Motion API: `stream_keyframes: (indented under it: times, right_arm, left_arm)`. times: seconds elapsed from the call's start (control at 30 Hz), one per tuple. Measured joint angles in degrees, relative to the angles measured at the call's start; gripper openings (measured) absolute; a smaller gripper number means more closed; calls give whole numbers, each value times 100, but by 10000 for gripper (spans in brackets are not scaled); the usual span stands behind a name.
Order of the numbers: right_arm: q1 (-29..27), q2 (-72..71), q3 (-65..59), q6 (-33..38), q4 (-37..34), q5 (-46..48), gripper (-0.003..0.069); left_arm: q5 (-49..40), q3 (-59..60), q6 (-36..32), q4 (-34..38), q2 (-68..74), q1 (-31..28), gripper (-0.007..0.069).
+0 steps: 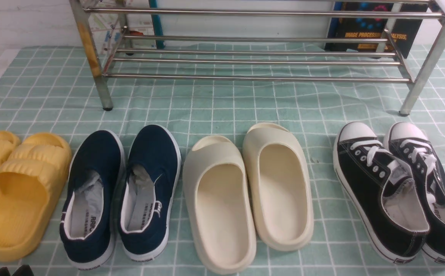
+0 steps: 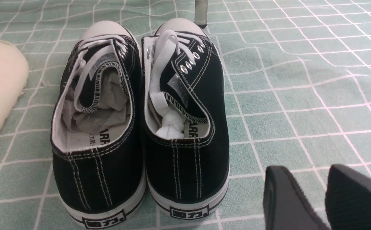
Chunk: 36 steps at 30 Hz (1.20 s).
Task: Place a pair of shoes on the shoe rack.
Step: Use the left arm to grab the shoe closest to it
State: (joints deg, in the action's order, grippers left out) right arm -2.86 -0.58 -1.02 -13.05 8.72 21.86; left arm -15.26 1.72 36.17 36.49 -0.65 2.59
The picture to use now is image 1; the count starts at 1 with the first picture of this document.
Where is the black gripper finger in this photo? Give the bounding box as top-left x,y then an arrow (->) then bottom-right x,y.
12,265 -> 34,276
0,267 -> 11,276

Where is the navy slip-on shoe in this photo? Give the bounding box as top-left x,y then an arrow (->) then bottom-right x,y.
117,125 -> 181,262
59,130 -> 125,270

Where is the steel shoe rack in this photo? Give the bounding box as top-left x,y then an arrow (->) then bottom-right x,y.
69,0 -> 445,117

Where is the right yellow slipper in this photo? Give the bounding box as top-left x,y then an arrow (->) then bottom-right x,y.
0,132 -> 72,262

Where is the left cream slipper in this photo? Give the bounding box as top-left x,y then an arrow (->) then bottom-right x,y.
182,135 -> 257,275

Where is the cream slipper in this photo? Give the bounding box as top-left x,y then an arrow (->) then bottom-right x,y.
182,135 -> 257,275
242,122 -> 314,251

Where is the green checked cloth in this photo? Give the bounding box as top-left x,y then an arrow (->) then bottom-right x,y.
0,47 -> 445,276

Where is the white printed map sheet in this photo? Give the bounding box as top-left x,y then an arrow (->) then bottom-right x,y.
89,0 -> 156,56

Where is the teal vertical pole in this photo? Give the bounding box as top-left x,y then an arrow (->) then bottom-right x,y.
149,0 -> 165,49

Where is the right cream slipper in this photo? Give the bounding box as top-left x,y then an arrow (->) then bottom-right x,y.
242,122 -> 314,251

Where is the left black canvas sneaker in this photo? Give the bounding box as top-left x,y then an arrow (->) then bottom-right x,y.
333,121 -> 430,264

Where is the black canvas sneaker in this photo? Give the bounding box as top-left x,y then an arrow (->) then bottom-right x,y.
384,122 -> 445,265
333,121 -> 430,264

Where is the right black canvas sneaker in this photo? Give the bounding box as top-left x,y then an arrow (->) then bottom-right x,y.
384,122 -> 445,265

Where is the dark image processing book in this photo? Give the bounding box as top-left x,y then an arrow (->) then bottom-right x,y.
324,2 -> 422,58

